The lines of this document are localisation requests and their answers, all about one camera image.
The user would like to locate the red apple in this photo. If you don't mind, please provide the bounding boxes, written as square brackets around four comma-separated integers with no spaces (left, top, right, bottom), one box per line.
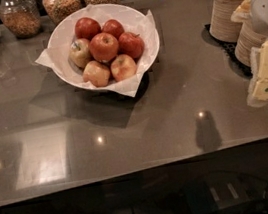
[102,19,124,39]
[89,33,119,62]
[118,32,145,59]
[74,17,102,40]

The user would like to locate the paper bowl stack front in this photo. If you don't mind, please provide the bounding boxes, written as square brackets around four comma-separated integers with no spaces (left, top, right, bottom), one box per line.
[235,20,267,67]

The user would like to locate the paper bowl stack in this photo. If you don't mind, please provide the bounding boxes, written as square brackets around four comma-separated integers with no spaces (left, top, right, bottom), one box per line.
[235,20,267,67]
[209,0,243,43]

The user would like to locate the paper bowl stack back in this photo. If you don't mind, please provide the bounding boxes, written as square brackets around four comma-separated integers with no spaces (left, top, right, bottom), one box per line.
[209,0,243,43]

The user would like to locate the white bowl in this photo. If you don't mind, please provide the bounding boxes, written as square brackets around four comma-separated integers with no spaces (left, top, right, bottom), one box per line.
[40,0,167,96]

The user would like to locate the pale apple bottom right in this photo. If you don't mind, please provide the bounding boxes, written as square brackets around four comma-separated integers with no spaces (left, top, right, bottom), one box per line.
[110,54,137,81]

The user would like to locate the pale apple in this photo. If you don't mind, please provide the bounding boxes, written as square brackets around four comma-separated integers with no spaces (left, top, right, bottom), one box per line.
[110,54,137,81]
[82,60,111,87]

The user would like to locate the pale apple bottom left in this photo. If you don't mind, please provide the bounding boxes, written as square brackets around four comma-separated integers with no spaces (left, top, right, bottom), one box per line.
[82,60,111,87]

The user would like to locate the yellow-green apple left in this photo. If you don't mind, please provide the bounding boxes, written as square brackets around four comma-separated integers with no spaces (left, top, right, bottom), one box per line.
[69,38,92,69]

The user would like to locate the black rubber mat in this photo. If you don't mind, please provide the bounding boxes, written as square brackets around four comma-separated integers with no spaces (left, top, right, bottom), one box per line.
[209,34,253,79]

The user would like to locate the white paper liner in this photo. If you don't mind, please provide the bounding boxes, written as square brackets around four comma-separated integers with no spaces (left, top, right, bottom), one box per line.
[27,0,167,112]

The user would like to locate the black box under table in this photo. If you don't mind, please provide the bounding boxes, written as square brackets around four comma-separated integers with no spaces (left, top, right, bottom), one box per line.
[183,175,251,214]

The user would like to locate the glass jar mixed nuts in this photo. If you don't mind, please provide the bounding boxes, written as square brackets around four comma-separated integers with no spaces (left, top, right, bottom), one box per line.
[42,0,82,25]

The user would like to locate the glass jar brown cereal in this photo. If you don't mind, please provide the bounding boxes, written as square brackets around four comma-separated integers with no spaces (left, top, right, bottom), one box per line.
[0,0,41,39]

